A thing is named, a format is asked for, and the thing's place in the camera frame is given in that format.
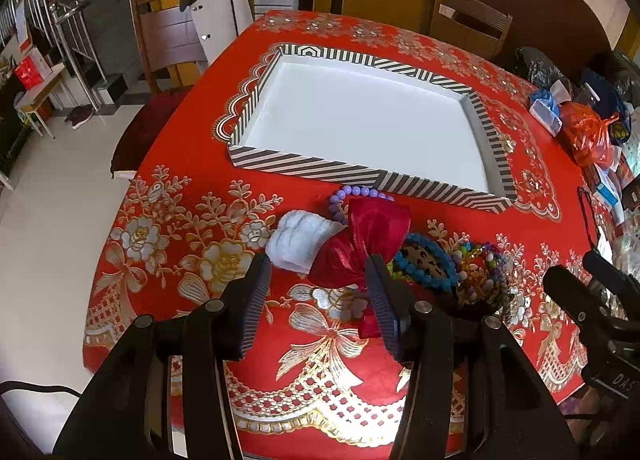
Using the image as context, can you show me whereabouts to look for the dark red seat cushion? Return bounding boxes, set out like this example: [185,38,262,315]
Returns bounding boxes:
[110,85,197,181]

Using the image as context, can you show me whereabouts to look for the blue white packet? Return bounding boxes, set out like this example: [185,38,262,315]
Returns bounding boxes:
[529,89,563,135]

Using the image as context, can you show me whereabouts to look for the black plastic bag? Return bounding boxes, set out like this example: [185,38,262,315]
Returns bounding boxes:
[515,46,568,93]

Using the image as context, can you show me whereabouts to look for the red gift box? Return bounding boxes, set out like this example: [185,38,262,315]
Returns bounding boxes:
[14,55,54,91]

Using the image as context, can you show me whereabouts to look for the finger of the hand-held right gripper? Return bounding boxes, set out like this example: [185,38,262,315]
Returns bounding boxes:
[582,249,640,298]
[542,265,608,341]

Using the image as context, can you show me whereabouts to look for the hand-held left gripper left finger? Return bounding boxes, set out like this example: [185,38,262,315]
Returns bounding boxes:
[52,252,273,460]

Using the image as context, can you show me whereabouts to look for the striped cardboard tray box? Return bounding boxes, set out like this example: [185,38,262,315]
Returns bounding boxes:
[227,42,518,215]

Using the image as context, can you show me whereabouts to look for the plain wooden chair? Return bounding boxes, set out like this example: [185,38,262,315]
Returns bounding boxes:
[425,0,514,61]

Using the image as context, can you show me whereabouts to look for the black cord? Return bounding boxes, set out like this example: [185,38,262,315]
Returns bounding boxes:
[576,186,602,253]

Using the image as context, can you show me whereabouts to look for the red floral tablecloth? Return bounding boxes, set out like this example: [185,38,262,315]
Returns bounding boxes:
[82,10,617,460]

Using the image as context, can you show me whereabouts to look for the leopard print hair clip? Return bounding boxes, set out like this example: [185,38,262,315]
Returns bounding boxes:
[400,246,447,282]

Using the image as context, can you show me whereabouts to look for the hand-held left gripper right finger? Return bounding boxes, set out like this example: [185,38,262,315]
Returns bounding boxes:
[364,254,581,460]

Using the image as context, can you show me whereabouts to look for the red satin hair bow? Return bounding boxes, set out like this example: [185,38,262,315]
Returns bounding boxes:
[306,197,412,340]

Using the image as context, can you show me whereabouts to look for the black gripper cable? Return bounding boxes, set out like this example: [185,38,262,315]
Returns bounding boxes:
[0,379,82,399]

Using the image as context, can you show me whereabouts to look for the orange plastic bag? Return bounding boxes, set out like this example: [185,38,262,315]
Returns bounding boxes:
[559,102,620,168]

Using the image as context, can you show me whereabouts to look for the dark red shoes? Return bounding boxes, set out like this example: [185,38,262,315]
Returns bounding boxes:
[64,105,96,130]

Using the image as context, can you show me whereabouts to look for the white fluffy hair scrunchie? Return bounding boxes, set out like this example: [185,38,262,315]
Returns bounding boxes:
[265,210,347,277]

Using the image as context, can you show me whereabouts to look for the dark blue bag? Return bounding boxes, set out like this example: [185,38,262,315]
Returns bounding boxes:
[580,67,632,147]

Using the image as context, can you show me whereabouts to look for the round brown tabletop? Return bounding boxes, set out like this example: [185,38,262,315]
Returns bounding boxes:
[467,0,614,67]

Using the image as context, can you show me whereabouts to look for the steel stair railing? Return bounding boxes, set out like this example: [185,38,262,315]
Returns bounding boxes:
[0,0,151,111]

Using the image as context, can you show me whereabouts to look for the blue bead bracelet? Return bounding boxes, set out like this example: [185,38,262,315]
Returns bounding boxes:
[392,232,463,289]

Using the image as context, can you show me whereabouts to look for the small white side table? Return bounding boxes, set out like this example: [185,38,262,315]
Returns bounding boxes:
[14,62,69,139]

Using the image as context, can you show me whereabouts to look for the purple bead bracelet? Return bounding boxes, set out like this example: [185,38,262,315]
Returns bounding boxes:
[327,184,397,225]

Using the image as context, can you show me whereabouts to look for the rainbow crystal bead bracelet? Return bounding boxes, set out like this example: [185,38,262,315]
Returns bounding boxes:
[462,252,510,303]

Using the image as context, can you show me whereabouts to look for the grey white jacket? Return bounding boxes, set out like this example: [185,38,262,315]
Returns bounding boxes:
[180,0,255,65]

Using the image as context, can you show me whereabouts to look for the wooden chair with jacket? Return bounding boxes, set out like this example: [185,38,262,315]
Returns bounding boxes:
[129,0,241,91]

